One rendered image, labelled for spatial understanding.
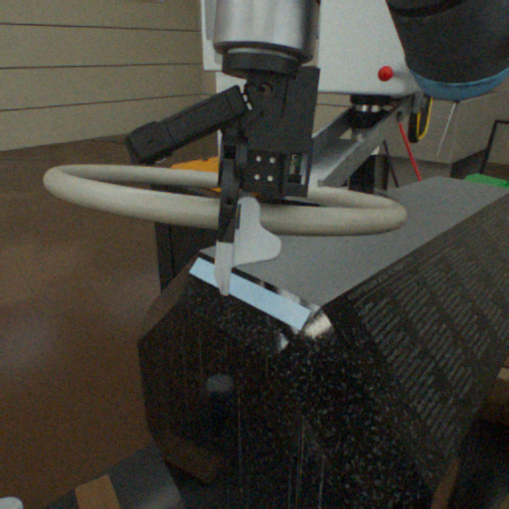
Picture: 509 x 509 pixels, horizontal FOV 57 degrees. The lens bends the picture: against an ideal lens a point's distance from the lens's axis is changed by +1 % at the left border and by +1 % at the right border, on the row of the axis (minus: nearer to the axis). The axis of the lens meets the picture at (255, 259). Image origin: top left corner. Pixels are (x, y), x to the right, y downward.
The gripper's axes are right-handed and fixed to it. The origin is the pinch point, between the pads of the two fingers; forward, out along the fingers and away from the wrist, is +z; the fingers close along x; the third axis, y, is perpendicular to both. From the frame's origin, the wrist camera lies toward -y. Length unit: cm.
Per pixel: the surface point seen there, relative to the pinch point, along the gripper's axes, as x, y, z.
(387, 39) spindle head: 63, 32, -38
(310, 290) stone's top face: 35.5, 16.9, 11.4
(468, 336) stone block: 44, 53, 21
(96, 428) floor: 106, -37, 89
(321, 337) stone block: 28.1, 18.2, 17.2
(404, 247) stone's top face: 54, 40, 5
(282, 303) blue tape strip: 34.3, 11.9, 13.9
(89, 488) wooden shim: 78, -32, 91
